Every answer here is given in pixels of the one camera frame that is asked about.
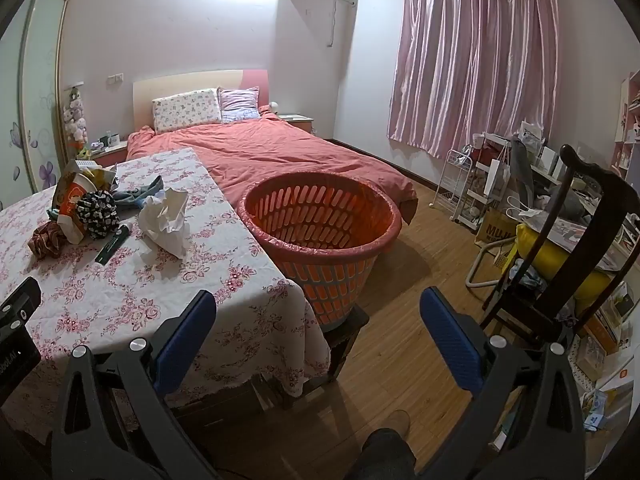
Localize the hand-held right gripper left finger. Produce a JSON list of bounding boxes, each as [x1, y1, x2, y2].
[[50, 289, 221, 480]]

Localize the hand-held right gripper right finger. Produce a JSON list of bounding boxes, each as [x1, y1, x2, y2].
[[419, 286, 586, 480]]

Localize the orange plastic laundry basket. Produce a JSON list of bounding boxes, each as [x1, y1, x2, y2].
[[239, 171, 403, 331]]

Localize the pink floral tablecloth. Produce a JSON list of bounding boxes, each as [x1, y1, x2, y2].
[[0, 147, 322, 441]]

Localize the dark wooden stool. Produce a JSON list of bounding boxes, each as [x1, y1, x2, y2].
[[320, 305, 371, 386]]

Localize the brown red scrunchie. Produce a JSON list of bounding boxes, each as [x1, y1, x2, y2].
[[32, 221, 68, 261]]

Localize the yellow paper bag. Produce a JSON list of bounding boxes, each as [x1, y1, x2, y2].
[[474, 207, 518, 258]]

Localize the dark green tube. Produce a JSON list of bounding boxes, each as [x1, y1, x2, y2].
[[95, 226, 131, 265]]

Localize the crumpled white tissue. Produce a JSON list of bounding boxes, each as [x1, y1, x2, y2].
[[137, 187, 190, 261]]

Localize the person's leg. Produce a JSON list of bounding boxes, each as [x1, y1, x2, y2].
[[345, 410, 416, 480]]

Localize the yellow cushion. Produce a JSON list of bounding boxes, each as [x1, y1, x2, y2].
[[515, 222, 626, 311]]

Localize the black white dotted scrunchie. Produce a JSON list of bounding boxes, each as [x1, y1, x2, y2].
[[75, 191, 121, 241]]

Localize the orange snack bag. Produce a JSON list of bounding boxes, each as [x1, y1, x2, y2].
[[52, 170, 118, 246]]

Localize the pink nightstand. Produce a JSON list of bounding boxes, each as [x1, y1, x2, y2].
[[276, 112, 316, 133], [90, 140, 130, 167]]

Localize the dark wooden chair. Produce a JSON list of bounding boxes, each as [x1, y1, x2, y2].
[[480, 144, 640, 356]]

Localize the bed with red duvet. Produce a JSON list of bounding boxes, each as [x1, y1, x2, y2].
[[125, 112, 418, 226]]

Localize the white floral pillow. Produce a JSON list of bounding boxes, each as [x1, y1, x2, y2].
[[151, 88, 222, 135]]

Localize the hanging plush toys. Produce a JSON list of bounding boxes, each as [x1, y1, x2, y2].
[[62, 87, 90, 148]]

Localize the pink striped pillow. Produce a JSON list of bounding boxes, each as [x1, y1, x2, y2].
[[218, 87, 262, 123]]

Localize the beige pink headboard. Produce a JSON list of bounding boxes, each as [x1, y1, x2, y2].
[[132, 69, 271, 128]]

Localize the wardrobe with purple flowers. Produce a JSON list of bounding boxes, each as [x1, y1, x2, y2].
[[0, 0, 68, 211]]

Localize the pink satin curtain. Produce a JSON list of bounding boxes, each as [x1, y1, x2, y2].
[[387, 0, 561, 161]]

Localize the white bookshelf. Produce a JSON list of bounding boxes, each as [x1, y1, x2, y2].
[[615, 70, 640, 171]]

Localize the white metal frame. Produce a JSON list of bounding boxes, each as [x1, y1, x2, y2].
[[466, 237, 507, 289]]

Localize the white wire rack cart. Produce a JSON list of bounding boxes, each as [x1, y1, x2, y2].
[[432, 147, 501, 231]]

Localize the white air conditioner cable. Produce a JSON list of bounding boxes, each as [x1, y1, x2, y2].
[[326, 0, 359, 49]]

